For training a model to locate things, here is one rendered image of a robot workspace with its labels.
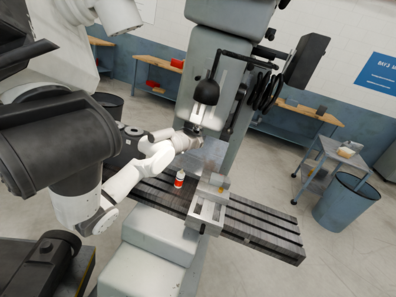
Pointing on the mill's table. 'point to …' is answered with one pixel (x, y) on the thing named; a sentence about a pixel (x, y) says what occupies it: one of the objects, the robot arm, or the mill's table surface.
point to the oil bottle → (179, 178)
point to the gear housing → (233, 16)
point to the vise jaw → (212, 193)
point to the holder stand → (128, 145)
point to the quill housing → (237, 66)
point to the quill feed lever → (237, 105)
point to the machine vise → (207, 210)
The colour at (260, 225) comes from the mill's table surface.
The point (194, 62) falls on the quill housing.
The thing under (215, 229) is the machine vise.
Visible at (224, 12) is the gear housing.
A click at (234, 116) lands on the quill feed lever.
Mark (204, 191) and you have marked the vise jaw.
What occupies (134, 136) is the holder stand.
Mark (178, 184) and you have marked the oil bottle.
